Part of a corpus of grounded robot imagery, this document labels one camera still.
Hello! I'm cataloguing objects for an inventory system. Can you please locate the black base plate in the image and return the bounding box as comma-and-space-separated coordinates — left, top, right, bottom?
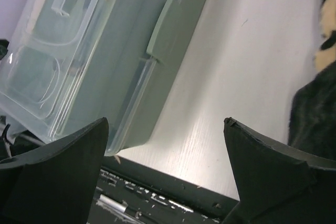
87, 157, 238, 223

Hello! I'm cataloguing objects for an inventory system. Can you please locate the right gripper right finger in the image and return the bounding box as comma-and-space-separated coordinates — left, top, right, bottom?
224, 118, 335, 223

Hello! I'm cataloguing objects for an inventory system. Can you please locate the black floral blanket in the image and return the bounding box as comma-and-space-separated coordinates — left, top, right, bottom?
288, 0, 335, 160

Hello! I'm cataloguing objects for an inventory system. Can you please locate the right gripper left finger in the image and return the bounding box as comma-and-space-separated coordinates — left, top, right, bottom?
1, 118, 109, 223

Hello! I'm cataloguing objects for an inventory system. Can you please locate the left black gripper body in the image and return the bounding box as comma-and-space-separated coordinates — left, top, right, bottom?
0, 39, 9, 60

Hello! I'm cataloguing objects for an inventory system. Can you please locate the green plastic tool box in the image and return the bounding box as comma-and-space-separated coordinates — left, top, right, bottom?
1, 0, 206, 156

